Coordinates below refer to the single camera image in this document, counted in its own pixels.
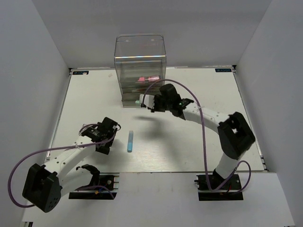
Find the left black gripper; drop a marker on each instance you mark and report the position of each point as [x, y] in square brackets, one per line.
[105, 149]

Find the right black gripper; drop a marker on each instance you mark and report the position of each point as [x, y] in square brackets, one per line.
[156, 98]

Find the pink capped marker tube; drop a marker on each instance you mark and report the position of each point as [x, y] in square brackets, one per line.
[148, 79]

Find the red pen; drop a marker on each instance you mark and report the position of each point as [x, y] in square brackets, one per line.
[139, 90]

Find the clear acrylic drawer organizer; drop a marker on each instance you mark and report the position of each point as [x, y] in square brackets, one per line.
[135, 56]

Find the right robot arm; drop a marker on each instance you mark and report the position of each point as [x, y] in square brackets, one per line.
[235, 134]

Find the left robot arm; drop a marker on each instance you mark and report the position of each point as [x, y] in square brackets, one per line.
[67, 172]

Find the blue highlighter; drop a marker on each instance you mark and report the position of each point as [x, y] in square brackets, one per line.
[130, 141]

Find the right blue table label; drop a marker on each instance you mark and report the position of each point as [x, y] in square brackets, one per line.
[222, 70]

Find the blue table label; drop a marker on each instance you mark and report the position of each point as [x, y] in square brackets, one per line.
[80, 72]
[222, 70]

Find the left blue table label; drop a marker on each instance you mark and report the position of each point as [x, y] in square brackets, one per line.
[80, 72]

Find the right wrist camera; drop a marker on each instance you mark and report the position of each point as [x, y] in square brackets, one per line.
[147, 100]

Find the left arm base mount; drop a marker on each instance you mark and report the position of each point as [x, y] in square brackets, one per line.
[105, 189]

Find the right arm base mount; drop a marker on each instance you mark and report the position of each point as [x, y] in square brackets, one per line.
[229, 192]

